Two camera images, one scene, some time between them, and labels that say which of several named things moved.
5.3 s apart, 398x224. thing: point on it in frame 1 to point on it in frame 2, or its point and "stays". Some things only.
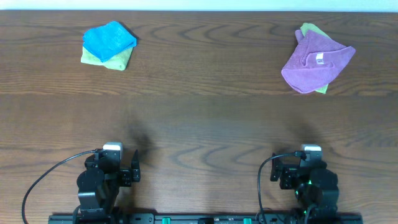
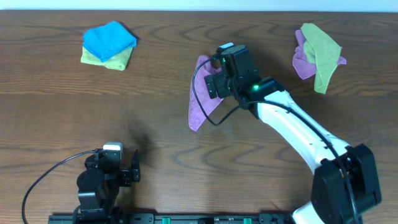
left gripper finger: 135,167 stays
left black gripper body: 126,175 stays
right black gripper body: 289,181 to 224,84
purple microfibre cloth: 314,61 to 200,104
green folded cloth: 119,61 stays
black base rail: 206,219 stays
